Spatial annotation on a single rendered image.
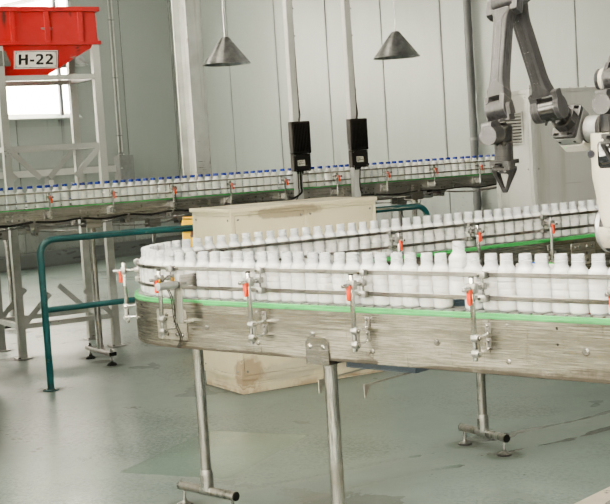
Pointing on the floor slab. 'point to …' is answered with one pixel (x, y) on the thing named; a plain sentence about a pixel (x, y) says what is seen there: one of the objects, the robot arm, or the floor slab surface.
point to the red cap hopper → (85, 33)
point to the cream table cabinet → (352, 208)
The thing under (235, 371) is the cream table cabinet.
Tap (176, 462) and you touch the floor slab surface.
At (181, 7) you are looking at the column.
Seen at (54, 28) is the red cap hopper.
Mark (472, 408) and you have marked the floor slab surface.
